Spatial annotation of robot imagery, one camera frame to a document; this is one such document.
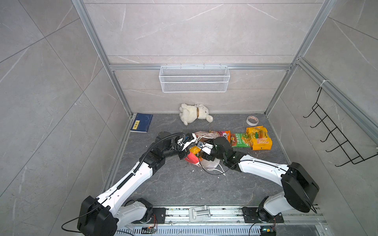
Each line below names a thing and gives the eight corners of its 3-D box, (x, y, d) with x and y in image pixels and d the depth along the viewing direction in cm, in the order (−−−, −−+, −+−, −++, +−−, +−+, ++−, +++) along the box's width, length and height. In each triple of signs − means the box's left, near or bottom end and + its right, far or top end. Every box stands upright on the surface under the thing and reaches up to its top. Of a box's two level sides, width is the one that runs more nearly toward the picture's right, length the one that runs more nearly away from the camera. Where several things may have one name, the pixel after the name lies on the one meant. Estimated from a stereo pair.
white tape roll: (247, 125, 115) (248, 123, 113) (245, 117, 121) (245, 115, 119) (259, 125, 115) (260, 124, 113) (256, 117, 121) (257, 115, 119)
